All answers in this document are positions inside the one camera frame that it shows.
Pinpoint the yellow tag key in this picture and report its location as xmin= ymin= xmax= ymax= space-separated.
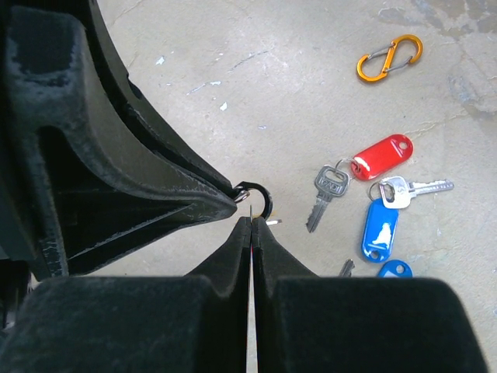
xmin=249 ymin=204 xmax=283 ymax=253

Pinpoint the orange S carabiner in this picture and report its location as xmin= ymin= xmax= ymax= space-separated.
xmin=356 ymin=34 xmax=423 ymax=83

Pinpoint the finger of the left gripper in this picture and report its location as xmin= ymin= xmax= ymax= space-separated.
xmin=85 ymin=1 xmax=238 ymax=199
xmin=40 ymin=127 xmax=236 ymax=274

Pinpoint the blue white tag key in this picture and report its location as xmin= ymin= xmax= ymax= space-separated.
xmin=337 ymin=258 xmax=414 ymax=279

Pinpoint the red tag key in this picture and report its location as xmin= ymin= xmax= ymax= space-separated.
xmin=306 ymin=134 xmax=414 ymax=233

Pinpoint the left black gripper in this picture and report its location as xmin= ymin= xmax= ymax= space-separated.
xmin=1 ymin=1 xmax=97 ymax=335

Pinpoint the black S carabiner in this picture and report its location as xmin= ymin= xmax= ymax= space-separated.
xmin=230 ymin=181 xmax=273 ymax=221

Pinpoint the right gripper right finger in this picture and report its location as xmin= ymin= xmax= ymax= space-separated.
xmin=252 ymin=218 xmax=487 ymax=372

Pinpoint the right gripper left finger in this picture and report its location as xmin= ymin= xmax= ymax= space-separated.
xmin=1 ymin=218 xmax=251 ymax=372

